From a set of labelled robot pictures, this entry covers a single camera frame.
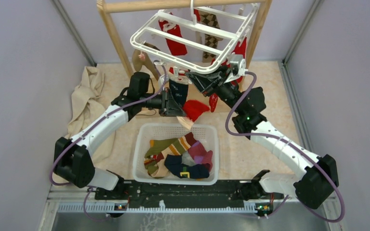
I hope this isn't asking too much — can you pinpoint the maroon purple sock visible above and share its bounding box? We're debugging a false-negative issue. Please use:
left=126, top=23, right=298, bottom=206
left=188, top=141, right=213, bottom=171

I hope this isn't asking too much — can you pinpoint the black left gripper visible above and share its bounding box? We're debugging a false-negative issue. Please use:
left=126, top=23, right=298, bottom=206
left=140, top=87, right=186, bottom=117

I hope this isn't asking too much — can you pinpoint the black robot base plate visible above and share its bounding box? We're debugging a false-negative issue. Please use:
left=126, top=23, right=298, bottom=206
left=94, top=180, right=284, bottom=209

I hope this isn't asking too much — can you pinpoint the olive green striped sock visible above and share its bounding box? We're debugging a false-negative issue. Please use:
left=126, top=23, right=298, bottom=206
left=144, top=138, right=177, bottom=179

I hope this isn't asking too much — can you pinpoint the red christmas sock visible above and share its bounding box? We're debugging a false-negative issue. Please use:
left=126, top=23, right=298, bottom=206
left=158, top=13, right=188, bottom=57

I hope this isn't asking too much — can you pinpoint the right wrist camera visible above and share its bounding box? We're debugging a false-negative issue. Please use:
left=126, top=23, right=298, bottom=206
left=226, top=54, right=247, bottom=82

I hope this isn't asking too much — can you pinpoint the red snowflake pattern sock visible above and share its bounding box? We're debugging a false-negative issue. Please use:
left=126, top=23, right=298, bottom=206
left=209, top=93, right=218, bottom=113

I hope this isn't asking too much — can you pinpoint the white slotted cable duct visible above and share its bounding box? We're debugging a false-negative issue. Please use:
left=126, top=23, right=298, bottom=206
left=57, top=201, right=257, bottom=213

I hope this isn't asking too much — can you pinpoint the small pink sock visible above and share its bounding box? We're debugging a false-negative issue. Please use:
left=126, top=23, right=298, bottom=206
left=138, top=51, right=146, bottom=62

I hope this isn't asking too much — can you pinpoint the white plastic clip hanger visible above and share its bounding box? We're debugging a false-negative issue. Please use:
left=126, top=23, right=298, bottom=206
left=140, top=4, right=252, bottom=70

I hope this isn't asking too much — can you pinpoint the tan brown sock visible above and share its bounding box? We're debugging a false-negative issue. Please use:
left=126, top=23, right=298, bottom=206
left=132, top=49, right=160, bottom=80

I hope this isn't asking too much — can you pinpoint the brown argyle sock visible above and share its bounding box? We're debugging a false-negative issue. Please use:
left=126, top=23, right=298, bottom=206
left=198, top=11, right=223, bottom=63

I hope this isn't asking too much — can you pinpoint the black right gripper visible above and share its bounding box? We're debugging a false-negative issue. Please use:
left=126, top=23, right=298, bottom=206
left=186, top=64, right=244, bottom=114

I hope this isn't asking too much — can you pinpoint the grey striped sock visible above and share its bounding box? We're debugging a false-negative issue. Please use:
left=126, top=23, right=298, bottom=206
left=182, top=152, right=196, bottom=167

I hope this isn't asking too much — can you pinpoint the black santa belt sock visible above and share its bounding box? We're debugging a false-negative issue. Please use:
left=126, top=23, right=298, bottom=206
left=164, top=155, right=210, bottom=179

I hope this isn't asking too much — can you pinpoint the white perforated plastic basket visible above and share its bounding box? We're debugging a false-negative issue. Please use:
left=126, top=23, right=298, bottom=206
left=132, top=123, right=220, bottom=186

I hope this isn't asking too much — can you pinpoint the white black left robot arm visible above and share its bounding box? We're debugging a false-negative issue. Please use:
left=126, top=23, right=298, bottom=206
left=52, top=72, right=186, bottom=199

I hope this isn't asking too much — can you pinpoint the navy patterned sock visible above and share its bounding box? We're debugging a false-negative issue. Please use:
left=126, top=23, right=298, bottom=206
left=169, top=79, right=189, bottom=107

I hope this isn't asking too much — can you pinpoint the wooden hanger rack frame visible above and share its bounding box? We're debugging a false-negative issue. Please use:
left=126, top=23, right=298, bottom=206
left=96, top=0, right=272, bottom=76

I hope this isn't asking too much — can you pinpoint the beige crumpled cloth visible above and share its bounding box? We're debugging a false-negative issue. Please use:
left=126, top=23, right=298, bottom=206
left=52, top=66, right=116, bottom=184

